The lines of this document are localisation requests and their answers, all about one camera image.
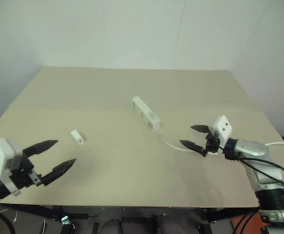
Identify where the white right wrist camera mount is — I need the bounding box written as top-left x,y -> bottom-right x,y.
211,115 -> 234,155

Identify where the black table frame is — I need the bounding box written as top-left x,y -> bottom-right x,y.
0,203 -> 261,234

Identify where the dark rounded shape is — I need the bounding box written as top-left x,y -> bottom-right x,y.
102,218 -> 123,234

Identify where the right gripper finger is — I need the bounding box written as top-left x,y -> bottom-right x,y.
190,124 -> 210,134
179,139 -> 205,155

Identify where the white plug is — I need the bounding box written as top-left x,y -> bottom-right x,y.
70,130 -> 87,146

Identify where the orange base panel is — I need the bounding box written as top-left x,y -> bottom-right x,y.
229,211 -> 269,234

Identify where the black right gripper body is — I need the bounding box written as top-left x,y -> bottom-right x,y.
201,131 -> 222,157

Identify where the white power cable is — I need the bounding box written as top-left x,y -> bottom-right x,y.
156,128 -> 284,157

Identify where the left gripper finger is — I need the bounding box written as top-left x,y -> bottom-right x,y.
42,158 -> 77,187
22,139 -> 59,158

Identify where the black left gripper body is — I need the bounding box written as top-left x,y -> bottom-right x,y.
8,153 -> 44,190

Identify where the white power strip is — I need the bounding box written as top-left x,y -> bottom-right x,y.
131,96 -> 162,133

